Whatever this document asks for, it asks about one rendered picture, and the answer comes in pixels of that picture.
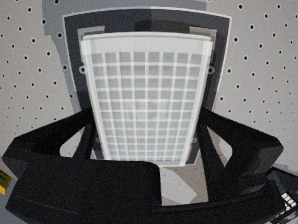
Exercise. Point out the black and white plate washer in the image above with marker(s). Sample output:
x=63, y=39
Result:
x=287, y=184

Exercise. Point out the white multiwell plate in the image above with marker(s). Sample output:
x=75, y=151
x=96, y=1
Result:
x=160, y=136

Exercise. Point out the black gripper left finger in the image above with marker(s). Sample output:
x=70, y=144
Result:
x=49, y=138

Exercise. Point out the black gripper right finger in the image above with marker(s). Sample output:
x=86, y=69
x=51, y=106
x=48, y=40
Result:
x=253, y=152

